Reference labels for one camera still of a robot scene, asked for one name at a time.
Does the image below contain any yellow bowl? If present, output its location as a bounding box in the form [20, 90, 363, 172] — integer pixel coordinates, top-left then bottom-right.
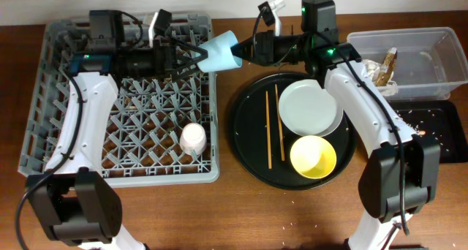
[290, 135, 337, 179]

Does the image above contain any grey dishwasher rack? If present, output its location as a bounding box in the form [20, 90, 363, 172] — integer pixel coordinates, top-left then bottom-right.
[18, 18, 219, 188]

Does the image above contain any brown food scrap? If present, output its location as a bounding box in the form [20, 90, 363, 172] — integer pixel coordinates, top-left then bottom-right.
[374, 48, 398, 87]

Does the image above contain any grey round plate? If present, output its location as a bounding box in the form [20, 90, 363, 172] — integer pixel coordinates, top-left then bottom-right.
[279, 79, 344, 137]

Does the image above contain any left wooden chopstick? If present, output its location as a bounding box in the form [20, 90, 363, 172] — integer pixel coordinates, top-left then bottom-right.
[265, 91, 272, 170]

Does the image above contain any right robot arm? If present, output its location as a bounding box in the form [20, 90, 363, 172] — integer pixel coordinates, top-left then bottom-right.
[232, 0, 440, 249]

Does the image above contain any pink plastic cup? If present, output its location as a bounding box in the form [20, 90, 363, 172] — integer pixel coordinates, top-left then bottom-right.
[179, 123, 207, 156]

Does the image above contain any wooden chopstick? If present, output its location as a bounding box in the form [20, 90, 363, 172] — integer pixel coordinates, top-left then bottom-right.
[274, 84, 285, 162]
[265, 91, 272, 170]

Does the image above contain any blue plastic cup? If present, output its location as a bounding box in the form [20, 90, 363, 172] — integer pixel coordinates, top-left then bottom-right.
[197, 31, 242, 72]

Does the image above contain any crumpled white paper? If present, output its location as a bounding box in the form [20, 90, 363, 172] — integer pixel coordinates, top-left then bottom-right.
[363, 59, 398, 97]

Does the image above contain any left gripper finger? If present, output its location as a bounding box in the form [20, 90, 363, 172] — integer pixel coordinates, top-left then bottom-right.
[170, 56, 208, 81]
[171, 37, 208, 58]

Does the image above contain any rectangular black tray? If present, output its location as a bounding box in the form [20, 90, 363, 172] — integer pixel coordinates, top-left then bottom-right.
[390, 100, 467, 164]

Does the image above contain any right wooden chopstick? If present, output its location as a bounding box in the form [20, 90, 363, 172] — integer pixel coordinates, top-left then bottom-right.
[274, 84, 285, 162]

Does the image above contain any round black tray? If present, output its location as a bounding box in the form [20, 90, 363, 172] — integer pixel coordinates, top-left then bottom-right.
[227, 72, 358, 190]

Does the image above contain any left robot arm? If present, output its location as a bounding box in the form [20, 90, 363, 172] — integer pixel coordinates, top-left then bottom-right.
[22, 10, 209, 249]

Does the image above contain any clear plastic bin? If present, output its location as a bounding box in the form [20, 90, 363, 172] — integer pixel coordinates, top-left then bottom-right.
[347, 27, 467, 101]

